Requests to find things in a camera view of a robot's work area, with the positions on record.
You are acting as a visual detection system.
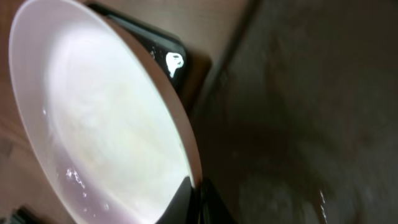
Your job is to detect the dark brown serving tray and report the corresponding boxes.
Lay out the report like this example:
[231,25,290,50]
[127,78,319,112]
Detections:
[195,0,397,223]

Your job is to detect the white plate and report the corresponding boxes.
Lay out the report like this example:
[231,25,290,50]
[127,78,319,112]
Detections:
[9,1,202,223]

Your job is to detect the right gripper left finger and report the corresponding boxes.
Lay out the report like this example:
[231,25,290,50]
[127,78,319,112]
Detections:
[156,177,198,224]

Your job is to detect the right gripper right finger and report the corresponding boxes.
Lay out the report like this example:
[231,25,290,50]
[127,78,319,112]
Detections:
[200,178,237,224]

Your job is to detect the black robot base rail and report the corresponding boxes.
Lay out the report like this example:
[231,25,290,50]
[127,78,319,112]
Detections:
[1,207,42,224]

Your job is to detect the black water basin tray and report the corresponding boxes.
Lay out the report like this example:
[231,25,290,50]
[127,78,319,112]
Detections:
[85,1,190,93]

